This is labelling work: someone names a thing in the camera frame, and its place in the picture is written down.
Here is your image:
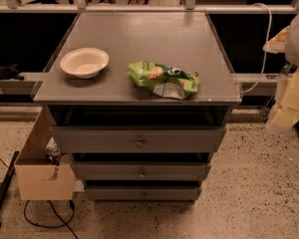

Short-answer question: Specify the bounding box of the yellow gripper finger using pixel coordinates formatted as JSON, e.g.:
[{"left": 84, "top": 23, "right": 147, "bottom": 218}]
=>
[
  {"left": 266, "top": 68, "right": 299, "bottom": 133},
  {"left": 263, "top": 27, "right": 289, "bottom": 54}
]

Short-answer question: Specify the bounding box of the grey drawer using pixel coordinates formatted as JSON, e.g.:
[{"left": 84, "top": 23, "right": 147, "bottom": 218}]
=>
[
  {"left": 51, "top": 126, "right": 226, "bottom": 153},
  {"left": 71, "top": 161, "right": 211, "bottom": 182},
  {"left": 85, "top": 186, "right": 201, "bottom": 201}
]

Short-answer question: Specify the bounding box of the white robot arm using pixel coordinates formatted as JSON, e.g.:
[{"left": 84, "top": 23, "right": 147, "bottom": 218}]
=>
[{"left": 263, "top": 13, "right": 299, "bottom": 133}]

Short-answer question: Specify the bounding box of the grey drawer cabinet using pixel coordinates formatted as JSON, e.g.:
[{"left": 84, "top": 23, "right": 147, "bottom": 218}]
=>
[{"left": 34, "top": 12, "right": 241, "bottom": 189}]

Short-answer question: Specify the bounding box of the grey bottom drawer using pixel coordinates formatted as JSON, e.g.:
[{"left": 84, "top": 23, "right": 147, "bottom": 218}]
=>
[{"left": 85, "top": 186, "right": 201, "bottom": 201}]

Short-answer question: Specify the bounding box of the grey top drawer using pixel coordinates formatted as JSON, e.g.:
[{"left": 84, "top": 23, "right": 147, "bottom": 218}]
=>
[{"left": 51, "top": 126, "right": 226, "bottom": 153}]

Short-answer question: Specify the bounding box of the green chip bag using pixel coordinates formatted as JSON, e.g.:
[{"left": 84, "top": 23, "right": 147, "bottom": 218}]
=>
[{"left": 129, "top": 61, "right": 200, "bottom": 100}]

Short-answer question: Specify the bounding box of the white paper bowl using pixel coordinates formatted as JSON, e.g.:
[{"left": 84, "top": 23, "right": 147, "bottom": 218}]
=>
[{"left": 60, "top": 48, "right": 110, "bottom": 79}]

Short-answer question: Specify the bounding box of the metal can in box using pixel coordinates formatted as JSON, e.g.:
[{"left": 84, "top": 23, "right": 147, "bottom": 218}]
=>
[{"left": 44, "top": 137, "right": 62, "bottom": 164}]

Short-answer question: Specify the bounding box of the wooden box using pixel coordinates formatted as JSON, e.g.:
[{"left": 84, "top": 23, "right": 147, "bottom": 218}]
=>
[{"left": 14, "top": 110, "right": 75, "bottom": 200}]

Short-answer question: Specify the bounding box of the black bar on floor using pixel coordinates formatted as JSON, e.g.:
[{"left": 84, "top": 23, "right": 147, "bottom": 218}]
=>
[{"left": 0, "top": 150, "right": 21, "bottom": 232}]

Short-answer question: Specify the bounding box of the white hanging cable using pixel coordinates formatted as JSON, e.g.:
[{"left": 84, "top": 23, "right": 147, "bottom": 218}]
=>
[{"left": 238, "top": 2, "right": 273, "bottom": 95}]

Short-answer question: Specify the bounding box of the aluminium frame rail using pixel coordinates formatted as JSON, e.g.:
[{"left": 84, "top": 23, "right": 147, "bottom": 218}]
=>
[{"left": 0, "top": 0, "right": 299, "bottom": 14}]

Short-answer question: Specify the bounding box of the black floor cable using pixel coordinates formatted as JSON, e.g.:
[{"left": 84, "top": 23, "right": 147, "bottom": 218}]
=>
[{"left": 23, "top": 199, "right": 80, "bottom": 239}]

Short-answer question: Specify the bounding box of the black object on rail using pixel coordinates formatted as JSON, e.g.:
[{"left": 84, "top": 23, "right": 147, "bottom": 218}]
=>
[{"left": 0, "top": 64, "right": 24, "bottom": 81}]

